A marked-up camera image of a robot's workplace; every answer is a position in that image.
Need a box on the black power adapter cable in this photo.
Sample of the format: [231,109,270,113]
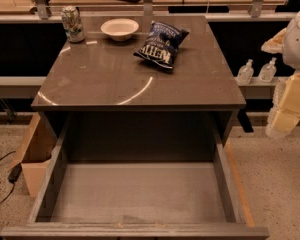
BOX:
[0,130,23,215]

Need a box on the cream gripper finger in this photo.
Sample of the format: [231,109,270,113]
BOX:
[261,28,286,54]
[266,70,300,139]

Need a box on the blue chip bag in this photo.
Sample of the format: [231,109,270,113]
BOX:
[133,21,189,71]

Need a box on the open grey top drawer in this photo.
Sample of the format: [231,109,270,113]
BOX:
[2,112,269,240]

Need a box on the clear sanitizer bottle right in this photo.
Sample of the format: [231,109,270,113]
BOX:
[258,57,277,83]

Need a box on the white paper bowl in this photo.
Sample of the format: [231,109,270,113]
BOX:
[101,18,139,41]

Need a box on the grey drawer cabinet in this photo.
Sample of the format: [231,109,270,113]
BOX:
[32,16,245,162]

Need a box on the green white soda can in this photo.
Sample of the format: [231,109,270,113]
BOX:
[61,6,85,43]

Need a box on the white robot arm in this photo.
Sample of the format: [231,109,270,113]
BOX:
[261,11,300,138]

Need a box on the cardboard box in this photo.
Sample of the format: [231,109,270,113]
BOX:
[8,113,57,197]

